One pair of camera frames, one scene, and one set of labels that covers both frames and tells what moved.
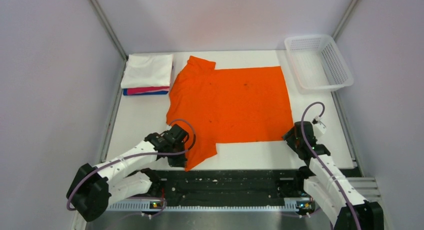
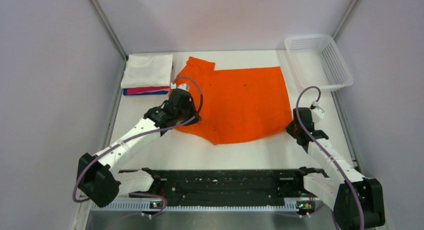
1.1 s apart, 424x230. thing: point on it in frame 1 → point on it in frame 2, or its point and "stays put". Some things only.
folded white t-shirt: x=148 y=70 stays put
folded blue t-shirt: x=125 y=93 stays put
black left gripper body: x=176 y=159 → x=184 y=114
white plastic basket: x=317 y=64 stays put
